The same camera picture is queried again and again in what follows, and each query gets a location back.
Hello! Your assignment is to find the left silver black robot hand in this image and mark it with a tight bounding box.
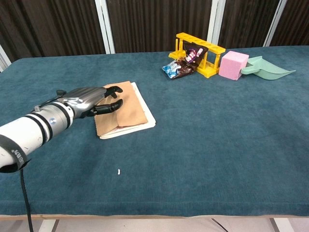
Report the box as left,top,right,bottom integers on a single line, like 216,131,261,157
62,85,124,119

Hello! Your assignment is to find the book with tan pages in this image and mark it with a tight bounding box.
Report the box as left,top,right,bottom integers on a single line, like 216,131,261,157
93,81,157,140

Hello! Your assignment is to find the blue and brown snack bag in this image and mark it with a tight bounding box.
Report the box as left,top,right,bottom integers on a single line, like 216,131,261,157
161,59,196,81

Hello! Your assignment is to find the dark brown pleated curtain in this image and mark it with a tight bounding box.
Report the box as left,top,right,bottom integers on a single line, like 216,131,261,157
0,0,309,64

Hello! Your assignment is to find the dark teal table cloth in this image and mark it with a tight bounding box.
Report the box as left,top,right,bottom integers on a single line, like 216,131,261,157
0,45,309,217

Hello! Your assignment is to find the purple and dark snack bag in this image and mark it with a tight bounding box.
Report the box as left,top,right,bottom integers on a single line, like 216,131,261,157
182,43,209,65

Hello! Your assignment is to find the yellow test tube rack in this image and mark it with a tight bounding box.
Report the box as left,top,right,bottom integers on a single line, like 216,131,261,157
168,32,226,79

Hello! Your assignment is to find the white table leg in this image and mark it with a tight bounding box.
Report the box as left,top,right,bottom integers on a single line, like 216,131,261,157
39,219,60,232
269,217,292,232

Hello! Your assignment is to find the pink foam cube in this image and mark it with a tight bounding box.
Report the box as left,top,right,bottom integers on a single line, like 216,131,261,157
218,50,250,81

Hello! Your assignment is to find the mint green dustpan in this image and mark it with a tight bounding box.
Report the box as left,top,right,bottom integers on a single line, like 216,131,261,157
240,56,297,81

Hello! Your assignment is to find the white frame post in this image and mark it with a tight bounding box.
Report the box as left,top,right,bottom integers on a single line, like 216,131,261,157
0,44,12,73
94,0,116,55
207,0,226,47
263,0,288,47

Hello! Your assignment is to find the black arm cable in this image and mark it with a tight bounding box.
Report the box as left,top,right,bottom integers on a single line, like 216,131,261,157
19,168,34,232

